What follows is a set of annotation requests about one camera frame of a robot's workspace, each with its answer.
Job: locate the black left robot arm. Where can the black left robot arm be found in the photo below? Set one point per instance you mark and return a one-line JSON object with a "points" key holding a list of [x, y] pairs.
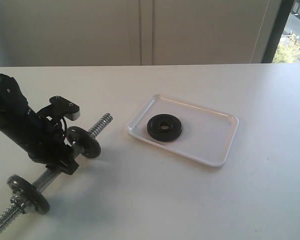
{"points": [[11, 98]]}

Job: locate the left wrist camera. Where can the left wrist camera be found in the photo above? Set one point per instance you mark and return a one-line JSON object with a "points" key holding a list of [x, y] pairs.
{"points": [[61, 107]]}

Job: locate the black weight plate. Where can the black weight plate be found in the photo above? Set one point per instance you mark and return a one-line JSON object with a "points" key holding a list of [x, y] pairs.
{"points": [[164, 127]]}

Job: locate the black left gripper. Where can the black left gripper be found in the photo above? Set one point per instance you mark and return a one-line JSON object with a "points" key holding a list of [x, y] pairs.
{"points": [[42, 136]]}

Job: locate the white plastic tray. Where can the white plastic tray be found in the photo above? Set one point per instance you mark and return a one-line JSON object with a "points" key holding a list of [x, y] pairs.
{"points": [[206, 136]]}

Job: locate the dark window frame post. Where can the dark window frame post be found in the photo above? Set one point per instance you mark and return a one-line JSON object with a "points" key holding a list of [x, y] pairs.
{"points": [[277, 30]]}

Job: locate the black plate end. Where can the black plate end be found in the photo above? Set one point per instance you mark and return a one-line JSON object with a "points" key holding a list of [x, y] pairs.
{"points": [[19, 185], [80, 137]]}

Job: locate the chrome collar nut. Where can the chrome collar nut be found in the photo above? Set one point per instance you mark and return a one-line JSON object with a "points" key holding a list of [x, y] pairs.
{"points": [[23, 203]]}

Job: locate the black plate near end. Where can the black plate near end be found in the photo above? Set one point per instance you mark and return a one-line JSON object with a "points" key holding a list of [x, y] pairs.
{"points": [[19, 185]]}

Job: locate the black plate far end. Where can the black plate far end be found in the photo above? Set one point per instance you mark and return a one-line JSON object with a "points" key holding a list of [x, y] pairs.
{"points": [[80, 137]]}

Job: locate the chrome dumbbell bar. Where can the chrome dumbbell bar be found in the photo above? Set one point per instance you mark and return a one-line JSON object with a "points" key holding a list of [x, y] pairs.
{"points": [[48, 176]]}

